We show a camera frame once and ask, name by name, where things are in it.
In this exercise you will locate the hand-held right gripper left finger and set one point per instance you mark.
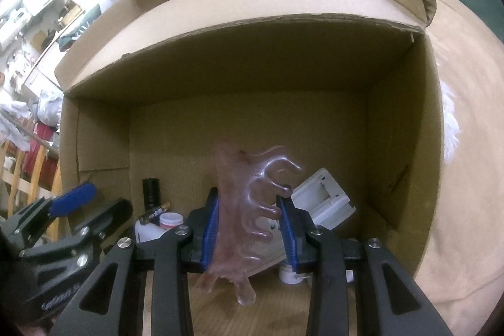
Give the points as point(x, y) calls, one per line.
point(208, 233)

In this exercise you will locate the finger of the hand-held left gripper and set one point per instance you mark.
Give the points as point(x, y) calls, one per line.
point(75, 198)
point(114, 216)

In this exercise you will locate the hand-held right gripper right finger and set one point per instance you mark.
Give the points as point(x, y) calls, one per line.
point(290, 233)

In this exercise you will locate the small white bottle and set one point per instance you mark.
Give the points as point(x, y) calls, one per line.
point(147, 233)

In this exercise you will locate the pink translucent scalp massager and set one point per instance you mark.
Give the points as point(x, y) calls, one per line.
point(232, 202)

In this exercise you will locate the black cylindrical brush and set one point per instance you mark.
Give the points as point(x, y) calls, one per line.
point(151, 192)

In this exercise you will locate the white plastic holder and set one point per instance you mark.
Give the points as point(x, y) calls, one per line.
point(327, 198)

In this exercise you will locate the cardboard box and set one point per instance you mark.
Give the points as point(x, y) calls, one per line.
point(256, 64)

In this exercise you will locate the white tube bottle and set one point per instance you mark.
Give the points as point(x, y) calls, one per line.
point(291, 275)

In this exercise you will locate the wooden drying rack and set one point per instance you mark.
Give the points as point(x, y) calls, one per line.
point(17, 182)

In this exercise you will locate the red cloth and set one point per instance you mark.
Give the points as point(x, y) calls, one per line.
point(39, 147)

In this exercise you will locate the pile of white clothes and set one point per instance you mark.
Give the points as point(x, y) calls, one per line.
point(47, 103)

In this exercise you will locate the dark green cloth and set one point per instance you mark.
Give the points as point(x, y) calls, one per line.
point(78, 31)

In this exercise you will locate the beige bed sheet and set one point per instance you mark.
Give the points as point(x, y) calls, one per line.
point(464, 202)

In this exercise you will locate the cluttered white shelf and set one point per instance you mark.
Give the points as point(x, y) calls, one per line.
point(35, 1)

